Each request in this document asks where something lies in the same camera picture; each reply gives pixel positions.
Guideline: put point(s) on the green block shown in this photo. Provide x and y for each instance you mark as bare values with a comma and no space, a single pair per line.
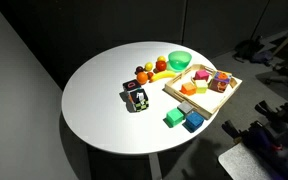
174,117

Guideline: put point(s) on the orange block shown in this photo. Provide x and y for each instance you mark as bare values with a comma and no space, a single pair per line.
188,89

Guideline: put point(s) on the grey block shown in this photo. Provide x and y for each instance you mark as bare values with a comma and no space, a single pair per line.
185,108

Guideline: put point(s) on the pale lime yellow block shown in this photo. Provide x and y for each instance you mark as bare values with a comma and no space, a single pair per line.
201,86

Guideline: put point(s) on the blue block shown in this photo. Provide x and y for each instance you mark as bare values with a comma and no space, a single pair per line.
194,121

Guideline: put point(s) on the pink block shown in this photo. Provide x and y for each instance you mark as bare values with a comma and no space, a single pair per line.
201,74

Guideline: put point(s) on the light wooden tray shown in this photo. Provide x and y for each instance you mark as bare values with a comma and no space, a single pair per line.
210,101

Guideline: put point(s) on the black green checkered cube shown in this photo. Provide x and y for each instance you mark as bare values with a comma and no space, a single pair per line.
139,100

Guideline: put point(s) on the orange toy fruit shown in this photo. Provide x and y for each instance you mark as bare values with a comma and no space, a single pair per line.
142,78

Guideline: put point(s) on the small red-orange toy fruit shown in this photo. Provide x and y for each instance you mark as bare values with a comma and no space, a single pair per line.
150,74

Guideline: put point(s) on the yellow toy banana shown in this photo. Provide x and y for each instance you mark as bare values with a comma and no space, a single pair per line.
163,76

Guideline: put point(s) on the yellow toy lemon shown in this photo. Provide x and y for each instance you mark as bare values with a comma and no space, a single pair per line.
148,66

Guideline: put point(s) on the red toy tomato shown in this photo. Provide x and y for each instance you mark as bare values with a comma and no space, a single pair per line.
161,66

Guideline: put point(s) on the small yellow toy fruit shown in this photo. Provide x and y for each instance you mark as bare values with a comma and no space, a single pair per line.
161,58

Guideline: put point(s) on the green translucent plastic bowl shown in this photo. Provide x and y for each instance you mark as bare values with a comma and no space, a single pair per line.
180,60

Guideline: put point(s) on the colourful plush picture cube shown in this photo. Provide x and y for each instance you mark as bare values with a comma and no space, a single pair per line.
220,82

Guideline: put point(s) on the black spring clamp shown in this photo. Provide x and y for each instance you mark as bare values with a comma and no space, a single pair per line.
267,110
231,128

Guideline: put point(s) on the black bag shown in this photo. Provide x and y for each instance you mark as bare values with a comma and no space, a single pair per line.
247,48

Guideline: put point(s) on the dark purple cloth bundle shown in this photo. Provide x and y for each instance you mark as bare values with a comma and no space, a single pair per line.
262,57

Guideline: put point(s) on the purple clamp orange tip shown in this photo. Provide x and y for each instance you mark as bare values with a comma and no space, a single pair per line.
260,137

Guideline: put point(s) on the white table pedestal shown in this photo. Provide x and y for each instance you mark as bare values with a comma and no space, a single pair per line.
154,166

